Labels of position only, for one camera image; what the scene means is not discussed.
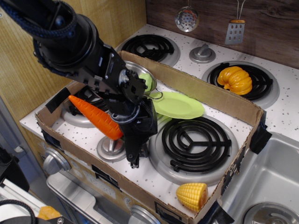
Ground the black braided cable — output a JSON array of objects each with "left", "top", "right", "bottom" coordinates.
[{"left": 0, "top": 199, "right": 37, "bottom": 224}]

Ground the front silver stove knob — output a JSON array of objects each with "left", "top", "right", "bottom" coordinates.
[{"left": 97, "top": 137, "right": 126, "bottom": 162}]

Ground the yellow toy pumpkin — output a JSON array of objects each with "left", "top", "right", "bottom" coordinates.
[{"left": 217, "top": 66, "right": 253, "bottom": 95}]

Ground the back right black burner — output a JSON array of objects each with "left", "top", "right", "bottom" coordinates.
[{"left": 202, "top": 61, "right": 280, "bottom": 110}]

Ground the back left black burner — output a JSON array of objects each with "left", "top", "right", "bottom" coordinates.
[{"left": 116, "top": 34, "right": 180, "bottom": 67}]

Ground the oven knob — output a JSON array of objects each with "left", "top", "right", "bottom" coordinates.
[
  {"left": 128, "top": 205, "right": 161, "bottom": 224},
  {"left": 43, "top": 147, "right": 71, "bottom": 175}
]

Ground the middle silver stove knob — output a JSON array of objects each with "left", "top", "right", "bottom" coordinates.
[{"left": 157, "top": 114, "right": 169, "bottom": 123}]

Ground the silver stove knob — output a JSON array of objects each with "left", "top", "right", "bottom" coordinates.
[
  {"left": 189, "top": 44, "right": 216, "bottom": 64},
  {"left": 97, "top": 137, "right": 126, "bottom": 162},
  {"left": 157, "top": 114, "right": 169, "bottom": 123}
]

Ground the small steel pot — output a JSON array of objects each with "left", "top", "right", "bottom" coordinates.
[{"left": 125, "top": 61, "right": 163, "bottom": 100}]

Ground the yellow toy corn cob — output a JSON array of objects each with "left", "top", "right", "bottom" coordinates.
[{"left": 176, "top": 183, "right": 208, "bottom": 212}]

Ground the hanging silver strainer ladle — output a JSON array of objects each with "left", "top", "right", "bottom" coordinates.
[{"left": 175, "top": 0, "right": 199, "bottom": 33}]

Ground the silver oven door handle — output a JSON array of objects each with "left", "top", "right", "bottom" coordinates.
[{"left": 47, "top": 173, "right": 129, "bottom": 224}]

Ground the orange toy carrot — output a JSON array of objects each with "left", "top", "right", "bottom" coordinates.
[{"left": 68, "top": 95, "right": 123, "bottom": 140}]

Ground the black burner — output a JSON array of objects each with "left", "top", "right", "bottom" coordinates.
[
  {"left": 149, "top": 115, "right": 239, "bottom": 186},
  {"left": 116, "top": 34, "right": 180, "bottom": 67},
  {"left": 61, "top": 86, "right": 108, "bottom": 128},
  {"left": 202, "top": 61, "right": 280, "bottom": 110}
]

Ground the left oven front knob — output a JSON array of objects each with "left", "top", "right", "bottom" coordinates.
[{"left": 43, "top": 147, "right": 71, "bottom": 175}]

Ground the right oven front knob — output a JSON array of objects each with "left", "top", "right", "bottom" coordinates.
[{"left": 128, "top": 205, "right": 161, "bottom": 224}]

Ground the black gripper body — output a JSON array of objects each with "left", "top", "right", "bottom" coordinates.
[{"left": 108, "top": 98, "right": 157, "bottom": 161}]

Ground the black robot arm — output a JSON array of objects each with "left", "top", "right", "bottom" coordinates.
[{"left": 0, "top": 0, "right": 157, "bottom": 168}]

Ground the brown cardboard fence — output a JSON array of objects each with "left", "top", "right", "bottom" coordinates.
[{"left": 36, "top": 51, "right": 265, "bottom": 224}]

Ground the green toy vegetable chunk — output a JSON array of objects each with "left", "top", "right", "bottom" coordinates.
[{"left": 139, "top": 73, "right": 153, "bottom": 92}]

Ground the front left black burner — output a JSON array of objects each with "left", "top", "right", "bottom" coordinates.
[{"left": 61, "top": 86, "right": 108, "bottom": 128}]

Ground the hanging silver spatula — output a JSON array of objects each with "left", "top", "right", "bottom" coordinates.
[{"left": 225, "top": 0, "right": 246, "bottom": 45}]

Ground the front right black burner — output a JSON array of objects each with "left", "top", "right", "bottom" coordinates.
[{"left": 149, "top": 115, "right": 239, "bottom": 186}]

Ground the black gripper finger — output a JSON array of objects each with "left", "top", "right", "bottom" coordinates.
[
  {"left": 139, "top": 141, "right": 149, "bottom": 158},
  {"left": 129, "top": 152, "right": 140, "bottom": 168}
]

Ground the back silver stove knob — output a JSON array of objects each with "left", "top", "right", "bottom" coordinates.
[{"left": 189, "top": 44, "right": 216, "bottom": 64}]

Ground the light green plate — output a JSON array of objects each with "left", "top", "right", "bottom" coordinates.
[{"left": 149, "top": 92, "right": 205, "bottom": 119}]

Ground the silver toy sink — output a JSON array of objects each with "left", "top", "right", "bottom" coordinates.
[{"left": 221, "top": 133, "right": 299, "bottom": 224}]

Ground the orange object bottom left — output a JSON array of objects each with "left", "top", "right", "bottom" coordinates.
[{"left": 37, "top": 206, "right": 61, "bottom": 220}]

